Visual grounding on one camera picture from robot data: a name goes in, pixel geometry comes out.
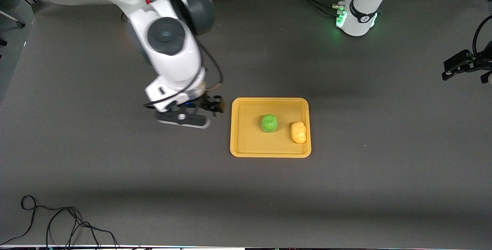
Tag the yellow plastic tray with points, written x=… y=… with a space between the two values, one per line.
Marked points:
x=250 y=138

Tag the black tripod leg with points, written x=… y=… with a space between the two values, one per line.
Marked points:
x=13 y=19

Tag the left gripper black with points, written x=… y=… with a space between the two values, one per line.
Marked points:
x=464 y=60

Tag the yellow potato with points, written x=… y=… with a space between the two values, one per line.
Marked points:
x=298 y=132

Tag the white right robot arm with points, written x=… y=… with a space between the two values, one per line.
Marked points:
x=173 y=62

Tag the green apple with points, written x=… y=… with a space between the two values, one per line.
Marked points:
x=269 y=123

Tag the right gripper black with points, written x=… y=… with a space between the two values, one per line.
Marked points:
x=208 y=103

